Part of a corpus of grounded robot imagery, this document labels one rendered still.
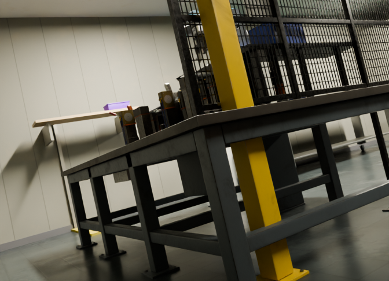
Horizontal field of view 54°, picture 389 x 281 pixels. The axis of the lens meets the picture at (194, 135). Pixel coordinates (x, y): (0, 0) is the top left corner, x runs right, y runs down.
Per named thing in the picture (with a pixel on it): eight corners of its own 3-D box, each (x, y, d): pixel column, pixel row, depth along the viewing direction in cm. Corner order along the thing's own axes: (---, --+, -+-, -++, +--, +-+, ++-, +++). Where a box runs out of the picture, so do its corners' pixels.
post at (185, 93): (190, 131, 207) (178, 79, 209) (197, 130, 210) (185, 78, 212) (195, 129, 203) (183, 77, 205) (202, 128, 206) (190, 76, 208)
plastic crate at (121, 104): (125, 111, 519) (124, 104, 520) (131, 107, 501) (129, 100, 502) (104, 114, 504) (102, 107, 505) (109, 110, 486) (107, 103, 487)
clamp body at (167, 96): (164, 143, 263) (153, 94, 265) (179, 140, 269) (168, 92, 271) (169, 142, 257) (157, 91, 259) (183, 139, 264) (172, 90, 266)
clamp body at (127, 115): (123, 156, 316) (114, 113, 318) (138, 153, 324) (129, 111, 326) (127, 155, 309) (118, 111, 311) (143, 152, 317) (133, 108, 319)
